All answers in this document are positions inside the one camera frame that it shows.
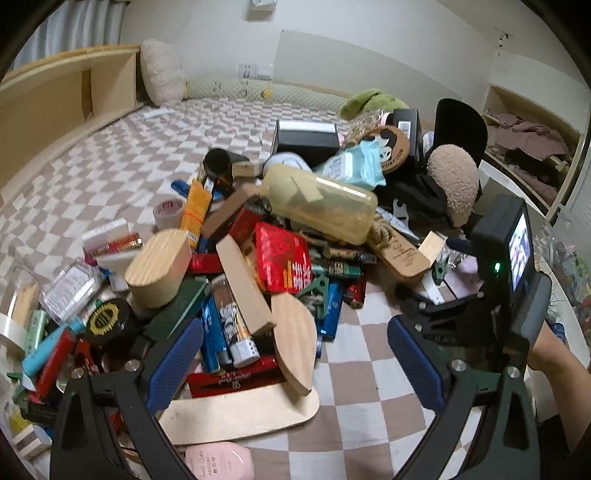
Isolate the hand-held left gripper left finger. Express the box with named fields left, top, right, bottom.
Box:
left=48, top=318, right=206, bottom=480

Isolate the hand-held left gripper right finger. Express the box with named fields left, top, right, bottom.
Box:
left=387, top=315, right=541, bottom=480

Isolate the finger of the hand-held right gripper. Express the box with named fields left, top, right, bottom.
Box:
left=409, top=309, right=490, bottom=363
left=396, top=282, right=485, bottom=315

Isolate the person's right forearm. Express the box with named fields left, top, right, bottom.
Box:
left=529, top=318, right=591, bottom=421

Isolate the purple patterned booklet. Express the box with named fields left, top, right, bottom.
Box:
left=445, top=256, right=483, bottom=301

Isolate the red flat box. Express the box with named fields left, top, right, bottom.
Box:
left=187, top=355, right=287, bottom=398

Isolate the dark green box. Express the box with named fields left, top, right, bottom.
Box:
left=143, top=276, right=211, bottom=342

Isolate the small wooden block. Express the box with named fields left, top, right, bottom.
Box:
left=418, top=231, right=448, bottom=266

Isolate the engraved wooden tag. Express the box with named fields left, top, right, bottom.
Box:
left=376, top=217, right=430, bottom=283

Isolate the beige fleece hat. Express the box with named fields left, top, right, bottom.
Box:
left=427, top=144, right=480, bottom=228

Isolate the long flat wooden board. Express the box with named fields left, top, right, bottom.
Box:
left=157, top=390, right=320, bottom=446

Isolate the black round lid gold print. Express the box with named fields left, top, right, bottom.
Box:
left=85, top=298, right=134, bottom=344

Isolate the black cloth bag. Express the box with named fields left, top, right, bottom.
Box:
left=379, top=171, right=453, bottom=222

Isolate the oval wooden block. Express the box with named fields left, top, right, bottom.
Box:
left=124, top=228, right=192, bottom=309

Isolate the pink case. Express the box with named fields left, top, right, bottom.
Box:
left=185, top=440, right=257, bottom=480

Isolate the open wardrobe shelf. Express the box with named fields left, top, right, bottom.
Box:
left=480, top=83, right=585, bottom=217

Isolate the wooden plank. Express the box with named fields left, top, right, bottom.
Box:
left=216, top=234, right=277, bottom=335

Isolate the black chair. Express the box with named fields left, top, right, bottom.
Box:
left=434, top=98, right=489, bottom=162

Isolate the leaf-shaped wooden board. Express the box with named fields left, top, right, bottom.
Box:
left=270, top=293, right=318, bottom=397

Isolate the teal tube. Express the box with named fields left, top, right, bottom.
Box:
left=22, top=323, right=70, bottom=377

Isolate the black labelled box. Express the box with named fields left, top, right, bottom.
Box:
left=385, top=108, right=423, bottom=167

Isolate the clear plastic bottle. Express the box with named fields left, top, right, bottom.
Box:
left=39, top=263, right=109, bottom=324

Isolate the round cartoon wooden coaster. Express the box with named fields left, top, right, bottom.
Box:
left=358, top=124, right=411, bottom=175

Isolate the white card box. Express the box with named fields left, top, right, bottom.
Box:
left=82, top=219, right=141, bottom=266

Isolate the small clear tape roll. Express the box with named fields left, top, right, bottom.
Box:
left=152, top=196, right=185, bottom=230

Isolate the red printed packet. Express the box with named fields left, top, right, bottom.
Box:
left=255, top=222, right=312, bottom=294

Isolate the orange packet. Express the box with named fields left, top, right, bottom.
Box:
left=180, top=180, right=212, bottom=250

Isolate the red spray can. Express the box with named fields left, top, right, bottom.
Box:
left=228, top=203, right=266, bottom=250

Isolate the light blue wet wipes packet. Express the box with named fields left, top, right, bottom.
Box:
left=314, top=140, right=387, bottom=188

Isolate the brown wooden block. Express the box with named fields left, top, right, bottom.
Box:
left=201, top=185, right=262, bottom=238

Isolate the yellow translucent case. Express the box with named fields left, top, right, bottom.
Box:
left=261, top=164, right=378, bottom=246

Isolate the large clear tape roll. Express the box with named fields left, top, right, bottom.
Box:
left=0, top=314, right=28, bottom=361

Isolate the green plush toy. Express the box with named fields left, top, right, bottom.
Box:
left=339, top=89, right=409, bottom=120

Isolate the black round cup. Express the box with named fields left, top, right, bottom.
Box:
left=203, top=148, right=250, bottom=183

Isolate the black box white lid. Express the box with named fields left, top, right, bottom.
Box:
left=272, top=119, right=340, bottom=160

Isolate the white round dish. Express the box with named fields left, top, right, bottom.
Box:
left=265, top=152, right=315, bottom=178

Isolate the checkered blanket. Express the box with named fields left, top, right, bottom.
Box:
left=0, top=97, right=536, bottom=480

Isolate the pale quilted bed bumper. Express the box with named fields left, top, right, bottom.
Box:
left=185, top=78, right=352, bottom=100

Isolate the wooden headboard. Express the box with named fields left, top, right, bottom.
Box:
left=0, top=45, right=144, bottom=195

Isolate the beige fluffy pillow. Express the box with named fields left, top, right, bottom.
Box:
left=140, top=38, right=188, bottom=108

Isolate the grey curtain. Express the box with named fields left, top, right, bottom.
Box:
left=28, top=0, right=125, bottom=61

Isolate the jute rope knot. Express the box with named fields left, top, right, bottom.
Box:
left=365, top=208, right=393, bottom=250

